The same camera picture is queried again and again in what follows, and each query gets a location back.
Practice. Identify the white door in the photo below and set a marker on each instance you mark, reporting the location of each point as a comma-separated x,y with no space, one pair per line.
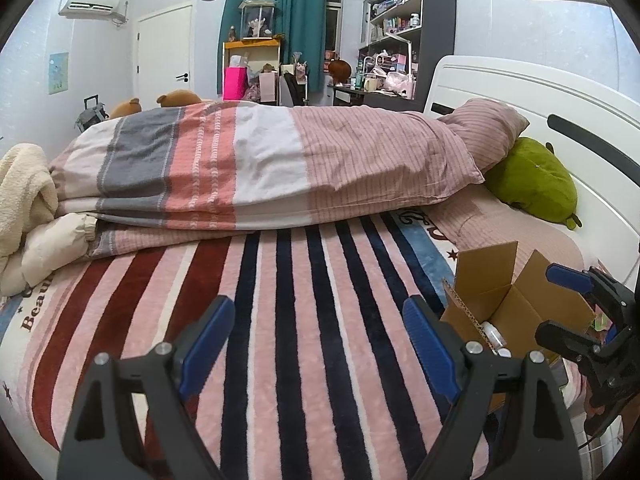
164,54

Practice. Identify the folded striped duvet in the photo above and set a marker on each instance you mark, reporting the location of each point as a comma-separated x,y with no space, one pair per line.
172,175

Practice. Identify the dark bookshelf with items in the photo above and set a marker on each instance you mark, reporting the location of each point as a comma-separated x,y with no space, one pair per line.
414,35

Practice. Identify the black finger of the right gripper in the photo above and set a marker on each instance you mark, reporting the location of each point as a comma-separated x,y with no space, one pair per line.
572,346

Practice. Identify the small clear spray bottle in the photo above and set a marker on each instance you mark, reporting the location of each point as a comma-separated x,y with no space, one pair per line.
495,339

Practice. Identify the teal curtain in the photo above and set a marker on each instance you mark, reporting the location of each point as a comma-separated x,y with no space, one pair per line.
302,23

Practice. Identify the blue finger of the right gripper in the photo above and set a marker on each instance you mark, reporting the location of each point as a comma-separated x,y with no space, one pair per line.
577,281

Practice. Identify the white air conditioner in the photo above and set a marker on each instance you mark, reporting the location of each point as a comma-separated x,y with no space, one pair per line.
115,10

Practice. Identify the striped fleece blanket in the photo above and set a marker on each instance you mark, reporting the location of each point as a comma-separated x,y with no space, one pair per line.
318,379

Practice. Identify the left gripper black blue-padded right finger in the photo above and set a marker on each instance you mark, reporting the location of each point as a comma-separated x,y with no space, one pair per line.
535,438

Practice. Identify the white bed headboard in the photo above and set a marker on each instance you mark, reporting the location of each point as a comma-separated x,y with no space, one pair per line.
593,130

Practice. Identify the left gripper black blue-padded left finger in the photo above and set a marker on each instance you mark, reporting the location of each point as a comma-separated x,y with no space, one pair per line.
102,438

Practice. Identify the blue wall poster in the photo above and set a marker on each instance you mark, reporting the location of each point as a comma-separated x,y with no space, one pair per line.
58,72

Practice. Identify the cluttered desk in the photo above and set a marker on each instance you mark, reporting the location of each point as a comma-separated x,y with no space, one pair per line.
345,95

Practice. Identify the pink striped pillow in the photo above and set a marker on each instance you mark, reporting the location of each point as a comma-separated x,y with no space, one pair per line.
488,128

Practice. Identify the cream fluffy blanket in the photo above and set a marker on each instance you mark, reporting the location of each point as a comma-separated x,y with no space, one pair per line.
28,194

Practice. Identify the yellow wooden shelf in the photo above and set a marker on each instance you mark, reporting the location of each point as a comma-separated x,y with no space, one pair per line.
262,59

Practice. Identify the brown teddy bear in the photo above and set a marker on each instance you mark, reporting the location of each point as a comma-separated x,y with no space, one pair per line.
126,108
178,98

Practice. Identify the grey suitcase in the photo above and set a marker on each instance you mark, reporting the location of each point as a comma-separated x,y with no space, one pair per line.
93,113

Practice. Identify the glass display case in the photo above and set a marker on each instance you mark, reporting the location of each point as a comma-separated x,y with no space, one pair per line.
257,19

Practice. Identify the pink gift bag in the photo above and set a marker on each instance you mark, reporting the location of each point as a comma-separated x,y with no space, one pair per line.
234,84

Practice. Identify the green plush toy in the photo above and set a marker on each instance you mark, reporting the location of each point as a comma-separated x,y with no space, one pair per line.
532,179

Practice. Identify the brown cardboard box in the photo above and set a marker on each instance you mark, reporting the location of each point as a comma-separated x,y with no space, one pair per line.
485,290

